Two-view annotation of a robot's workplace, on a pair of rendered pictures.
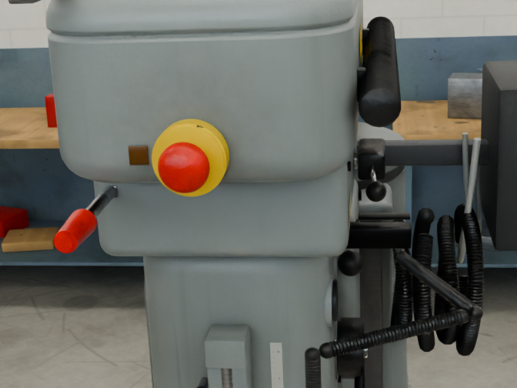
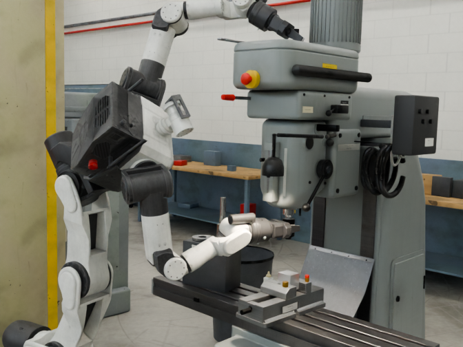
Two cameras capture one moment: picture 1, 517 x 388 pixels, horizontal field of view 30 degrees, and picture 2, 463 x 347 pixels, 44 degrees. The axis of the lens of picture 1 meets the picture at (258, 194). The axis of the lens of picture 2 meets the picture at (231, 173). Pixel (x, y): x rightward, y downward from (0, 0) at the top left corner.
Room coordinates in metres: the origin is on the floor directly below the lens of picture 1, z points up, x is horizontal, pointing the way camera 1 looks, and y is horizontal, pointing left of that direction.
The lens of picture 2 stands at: (-0.85, -1.02, 1.66)
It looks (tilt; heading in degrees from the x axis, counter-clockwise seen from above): 6 degrees down; 36
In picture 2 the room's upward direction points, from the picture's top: 2 degrees clockwise
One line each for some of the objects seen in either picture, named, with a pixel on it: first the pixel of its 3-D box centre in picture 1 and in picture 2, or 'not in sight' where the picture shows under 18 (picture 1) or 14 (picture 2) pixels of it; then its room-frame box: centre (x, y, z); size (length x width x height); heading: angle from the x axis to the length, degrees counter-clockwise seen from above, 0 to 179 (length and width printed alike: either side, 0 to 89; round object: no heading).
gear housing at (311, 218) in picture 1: (243, 162); (300, 105); (1.02, 0.02, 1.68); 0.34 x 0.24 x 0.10; 172
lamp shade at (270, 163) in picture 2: not in sight; (273, 166); (0.75, -0.04, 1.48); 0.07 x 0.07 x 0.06
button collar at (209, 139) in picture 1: (191, 158); (251, 79); (0.75, 0.05, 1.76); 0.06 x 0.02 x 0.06; 82
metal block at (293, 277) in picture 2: not in sight; (288, 280); (0.97, 0.01, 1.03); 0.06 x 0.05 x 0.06; 80
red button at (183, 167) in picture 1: (185, 165); (247, 78); (0.72, 0.06, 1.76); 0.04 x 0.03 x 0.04; 82
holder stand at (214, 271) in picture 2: not in sight; (211, 261); (1.03, 0.42, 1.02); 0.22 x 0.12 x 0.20; 93
